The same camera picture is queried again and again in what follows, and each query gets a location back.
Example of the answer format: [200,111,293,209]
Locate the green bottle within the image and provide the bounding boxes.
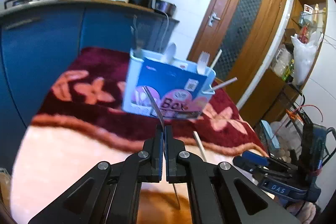
[283,59,295,82]

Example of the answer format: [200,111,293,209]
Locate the white plastic bag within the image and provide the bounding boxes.
[291,32,324,86]

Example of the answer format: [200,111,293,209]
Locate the blue base cabinet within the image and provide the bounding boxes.
[0,1,180,170]

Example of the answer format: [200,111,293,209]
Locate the red floral blanket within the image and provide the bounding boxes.
[10,47,270,224]

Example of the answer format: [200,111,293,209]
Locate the metal knife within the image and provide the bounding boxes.
[143,85,181,209]

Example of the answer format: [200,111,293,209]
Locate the dark cooking pot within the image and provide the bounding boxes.
[156,1,177,15]

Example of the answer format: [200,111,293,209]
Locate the red bottle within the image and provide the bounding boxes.
[299,24,310,43]

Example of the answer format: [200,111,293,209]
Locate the white plastic fork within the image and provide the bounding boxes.
[197,52,210,75]

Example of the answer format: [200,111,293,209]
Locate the white plastic spoon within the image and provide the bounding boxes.
[160,43,177,65]

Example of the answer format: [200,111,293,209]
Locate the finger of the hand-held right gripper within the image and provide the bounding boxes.
[233,155,284,179]
[241,150,298,171]

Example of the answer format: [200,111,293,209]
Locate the blue cardboard box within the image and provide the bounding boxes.
[122,48,216,120]

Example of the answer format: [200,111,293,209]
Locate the light blue pack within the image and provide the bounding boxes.
[261,119,280,152]

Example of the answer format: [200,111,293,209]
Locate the black wire rack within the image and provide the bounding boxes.
[260,82,336,188]

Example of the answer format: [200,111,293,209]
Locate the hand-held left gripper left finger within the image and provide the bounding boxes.
[28,126,163,224]

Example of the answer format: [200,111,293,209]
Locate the white cable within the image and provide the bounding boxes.
[157,12,170,46]

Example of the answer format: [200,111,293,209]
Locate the wooden shelf niche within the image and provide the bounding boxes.
[240,0,329,128]

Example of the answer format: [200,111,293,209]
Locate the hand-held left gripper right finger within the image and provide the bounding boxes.
[165,125,301,224]

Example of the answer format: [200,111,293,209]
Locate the white food packages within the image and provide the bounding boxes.
[271,47,293,78]

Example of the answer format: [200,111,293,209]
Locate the gas stove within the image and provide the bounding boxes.
[4,0,45,8]

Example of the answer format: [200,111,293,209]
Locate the silver door handle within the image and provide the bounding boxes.
[208,12,221,28]

